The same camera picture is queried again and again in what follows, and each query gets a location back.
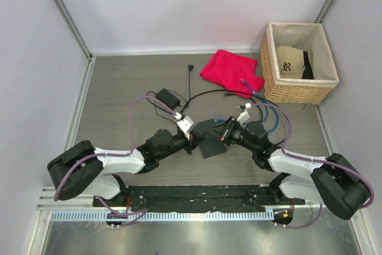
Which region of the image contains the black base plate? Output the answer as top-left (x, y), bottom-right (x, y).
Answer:
top-left (107, 185), bottom-right (305, 213)

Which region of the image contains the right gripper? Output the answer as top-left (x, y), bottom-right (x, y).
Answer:
top-left (205, 116), bottom-right (257, 152)

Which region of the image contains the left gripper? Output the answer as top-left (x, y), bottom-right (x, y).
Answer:
top-left (157, 130), bottom-right (205, 160)

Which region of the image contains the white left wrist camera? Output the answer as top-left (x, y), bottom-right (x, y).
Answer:
top-left (174, 112), bottom-right (195, 140)

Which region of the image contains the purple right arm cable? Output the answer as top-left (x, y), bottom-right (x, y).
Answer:
top-left (249, 102), bottom-right (375, 229)

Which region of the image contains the black network switch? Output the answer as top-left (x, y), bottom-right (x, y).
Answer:
top-left (194, 118), bottom-right (227, 159)

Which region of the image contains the wicker basket with liner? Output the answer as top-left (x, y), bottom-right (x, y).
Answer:
top-left (260, 22), bottom-right (339, 105)

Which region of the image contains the beige baseball cap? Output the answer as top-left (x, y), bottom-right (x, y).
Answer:
top-left (276, 46), bottom-right (304, 79)

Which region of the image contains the white slotted cable duct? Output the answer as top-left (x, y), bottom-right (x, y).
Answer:
top-left (50, 209), bottom-right (274, 222)

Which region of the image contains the black power cable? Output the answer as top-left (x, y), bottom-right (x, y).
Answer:
top-left (146, 63), bottom-right (195, 121)

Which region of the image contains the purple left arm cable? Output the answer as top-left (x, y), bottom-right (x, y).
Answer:
top-left (53, 95), bottom-right (183, 228)

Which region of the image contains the black item in basket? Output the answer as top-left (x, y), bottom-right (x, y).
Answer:
top-left (302, 51), bottom-right (314, 80)

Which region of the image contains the black power adapter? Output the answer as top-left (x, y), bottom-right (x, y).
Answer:
top-left (155, 88), bottom-right (180, 110)

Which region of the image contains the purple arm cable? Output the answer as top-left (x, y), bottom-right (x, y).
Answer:
top-left (53, 95), bottom-right (183, 228)
top-left (249, 102), bottom-right (375, 229)

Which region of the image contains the red cloth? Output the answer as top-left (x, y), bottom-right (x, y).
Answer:
top-left (200, 50), bottom-right (265, 94)

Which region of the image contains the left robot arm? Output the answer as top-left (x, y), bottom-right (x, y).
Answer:
top-left (47, 130), bottom-right (206, 207)

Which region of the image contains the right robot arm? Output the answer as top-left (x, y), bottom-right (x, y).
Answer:
top-left (208, 117), bottom-right (372, 220)

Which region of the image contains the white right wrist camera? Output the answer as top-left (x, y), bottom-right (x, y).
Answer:
top-left (237, 103), bottom-right (252, 125)

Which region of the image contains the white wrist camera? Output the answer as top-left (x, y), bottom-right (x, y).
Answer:
top-left (237, 103), bottom-right (252, 125)
top-left (174, 112), bottom-right (195, 140)

